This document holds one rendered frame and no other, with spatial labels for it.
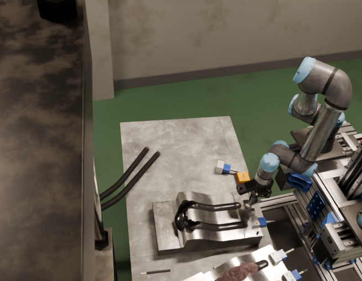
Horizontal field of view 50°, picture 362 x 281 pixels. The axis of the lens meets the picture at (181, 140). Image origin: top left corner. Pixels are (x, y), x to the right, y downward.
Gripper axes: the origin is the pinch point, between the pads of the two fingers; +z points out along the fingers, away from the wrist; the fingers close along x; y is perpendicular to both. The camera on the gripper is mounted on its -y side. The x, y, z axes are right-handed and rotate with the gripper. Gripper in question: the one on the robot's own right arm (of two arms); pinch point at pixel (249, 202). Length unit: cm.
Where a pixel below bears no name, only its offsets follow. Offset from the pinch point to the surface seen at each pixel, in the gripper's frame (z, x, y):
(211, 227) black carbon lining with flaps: 1.3, -10.5, -21.4
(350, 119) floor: 90, 134, 160
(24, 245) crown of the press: -110, -68, -77
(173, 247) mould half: 4.4, -17.3, -40.8
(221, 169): 6.3, 26.1, -7.1
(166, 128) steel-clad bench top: 10, 63, -33
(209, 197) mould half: 1.7, 6.2, -19.2
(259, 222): -0.1, -11.3, 2.1
